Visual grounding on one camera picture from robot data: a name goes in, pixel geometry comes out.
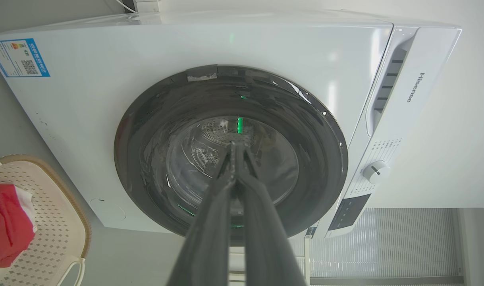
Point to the white washing machine dial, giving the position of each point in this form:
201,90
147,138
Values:
376,171

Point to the dark round washing machine door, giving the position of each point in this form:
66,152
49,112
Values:
154,159

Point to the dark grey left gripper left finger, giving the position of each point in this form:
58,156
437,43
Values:
210,238

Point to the blue energy label sticker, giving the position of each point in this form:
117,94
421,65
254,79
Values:
18,57

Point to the white window blind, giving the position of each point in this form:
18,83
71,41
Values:
384,242

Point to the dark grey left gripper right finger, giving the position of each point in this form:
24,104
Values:
265,238

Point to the white Hisense washing machine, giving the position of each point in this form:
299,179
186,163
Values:
87,111

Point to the beige perforated laundry basket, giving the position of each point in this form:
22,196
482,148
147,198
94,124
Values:
55,222

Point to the red and white garment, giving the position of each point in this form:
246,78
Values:
7,226

